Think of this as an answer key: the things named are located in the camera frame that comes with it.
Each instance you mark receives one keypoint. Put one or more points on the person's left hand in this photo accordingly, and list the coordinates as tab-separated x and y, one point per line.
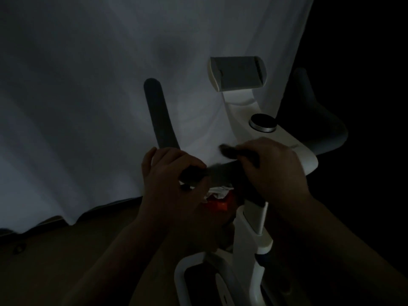
165	197

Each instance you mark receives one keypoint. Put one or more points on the person's right hand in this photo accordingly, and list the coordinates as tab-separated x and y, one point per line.
280	178

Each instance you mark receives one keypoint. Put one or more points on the grey cleaning cloth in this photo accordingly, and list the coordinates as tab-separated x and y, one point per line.
223	173

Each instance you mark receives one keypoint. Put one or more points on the white exercise bike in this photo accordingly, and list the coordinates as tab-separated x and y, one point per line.
245	245

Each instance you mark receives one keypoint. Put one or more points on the person's left forearm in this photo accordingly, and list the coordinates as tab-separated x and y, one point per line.
121	264

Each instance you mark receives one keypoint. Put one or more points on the person's right forearm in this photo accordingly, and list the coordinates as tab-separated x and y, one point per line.
334	251

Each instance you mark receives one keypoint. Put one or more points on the grey white tablet holder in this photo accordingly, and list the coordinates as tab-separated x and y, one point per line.
237	73

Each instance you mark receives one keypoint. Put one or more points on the white hanging sheet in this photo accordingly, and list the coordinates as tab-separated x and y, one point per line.
79	108

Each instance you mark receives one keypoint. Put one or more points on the small round floor fitting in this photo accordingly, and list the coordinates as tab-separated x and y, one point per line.
19	249

